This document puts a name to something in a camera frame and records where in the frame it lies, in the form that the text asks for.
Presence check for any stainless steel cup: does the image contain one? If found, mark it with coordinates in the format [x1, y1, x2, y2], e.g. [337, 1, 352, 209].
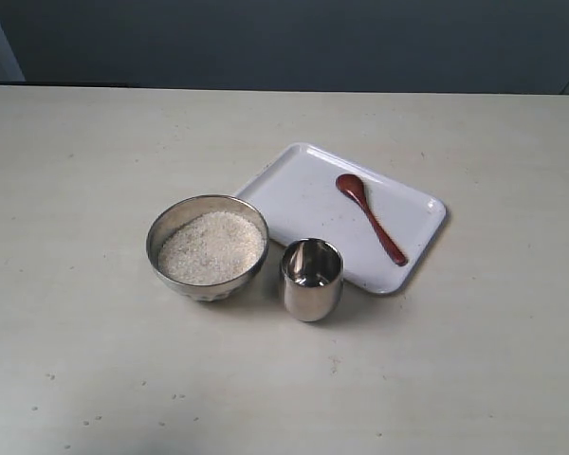
[279, 238, 343, 322]

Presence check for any dark red wooden spoon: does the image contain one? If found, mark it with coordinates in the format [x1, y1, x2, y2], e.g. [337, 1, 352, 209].
[336, 173, 408, 267]

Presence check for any steel bowl of rice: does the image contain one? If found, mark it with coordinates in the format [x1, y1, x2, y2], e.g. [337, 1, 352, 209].
[146, 194, 269, 301]

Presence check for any white rectangular tray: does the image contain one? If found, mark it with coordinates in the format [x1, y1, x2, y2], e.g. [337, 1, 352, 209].
[235, 142, 447, 296]

